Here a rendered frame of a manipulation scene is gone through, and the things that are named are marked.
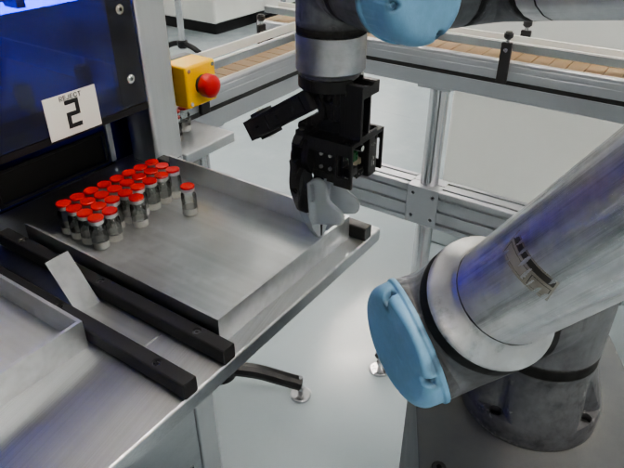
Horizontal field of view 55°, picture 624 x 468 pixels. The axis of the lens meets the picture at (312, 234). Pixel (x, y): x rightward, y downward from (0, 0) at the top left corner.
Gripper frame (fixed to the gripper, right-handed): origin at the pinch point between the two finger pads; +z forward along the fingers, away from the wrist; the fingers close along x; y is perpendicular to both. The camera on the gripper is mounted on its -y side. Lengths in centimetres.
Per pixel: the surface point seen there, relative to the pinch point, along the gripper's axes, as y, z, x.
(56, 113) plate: -35.9, -10.3, -9.6
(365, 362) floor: -27, 92, 67
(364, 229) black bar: 3.8, 2.6, 6.3
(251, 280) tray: -3.0, 4.3, -9.4
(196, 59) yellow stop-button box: -37.2, -10.7, 19.0
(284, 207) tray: -9.1, 2.9, 5.7
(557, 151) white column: 1, 43, 144
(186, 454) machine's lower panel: -36, 74, 2
